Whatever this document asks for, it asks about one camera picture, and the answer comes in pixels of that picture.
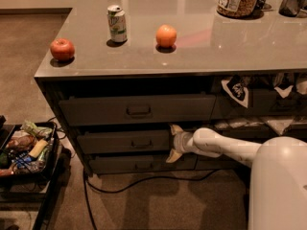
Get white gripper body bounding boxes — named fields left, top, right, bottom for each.
left=174, top=131, right=194, bottom=154

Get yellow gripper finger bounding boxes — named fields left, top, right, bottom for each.
left=166, top=149, right=182, bottom=163
left=170, top=124, right=183, bottom=135

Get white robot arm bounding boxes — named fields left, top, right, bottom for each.
left=167, top=125, right=307, bottom=230

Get grey drawer cabinet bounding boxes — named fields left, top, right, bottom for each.
left=35, top=0, right=307, bottom=174

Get white packets in drawer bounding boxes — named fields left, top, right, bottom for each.
left=214, top=116, right=295, bottom=135

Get orange fruit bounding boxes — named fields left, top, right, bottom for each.
left=155, top=25, right=177, bottom=48

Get green white soda can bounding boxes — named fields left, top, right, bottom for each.
left=107, top=5, right=128, bottom=43

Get red apple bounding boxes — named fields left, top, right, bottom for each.
left=50, top=38, right=75, bottom=61

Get black bin with items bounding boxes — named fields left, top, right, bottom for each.
left=0, top=121, right=59, bottom=184

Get dark glass jar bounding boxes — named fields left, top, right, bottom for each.
left=278, top=0, right=306, bottom=17

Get black floor cable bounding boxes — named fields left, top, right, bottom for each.
left=83, top=168, right=222, bottom=230

